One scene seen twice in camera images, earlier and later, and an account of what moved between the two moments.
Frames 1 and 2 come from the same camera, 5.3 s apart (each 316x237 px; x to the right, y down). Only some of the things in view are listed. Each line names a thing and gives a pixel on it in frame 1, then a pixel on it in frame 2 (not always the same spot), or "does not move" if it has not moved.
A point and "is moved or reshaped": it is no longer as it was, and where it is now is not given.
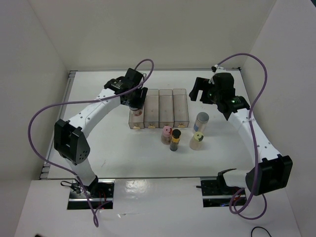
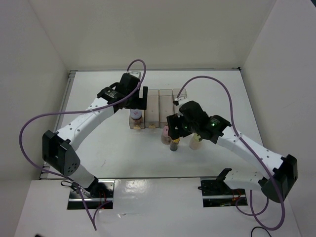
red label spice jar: (136, 115) is moved or reshaped
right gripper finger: (203, 84) -> (175, 125)
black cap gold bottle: (175, 139) does not move
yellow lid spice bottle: (196, 142) does not move
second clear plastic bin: (151, 113) does not move
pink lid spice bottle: (166, 138) does not move
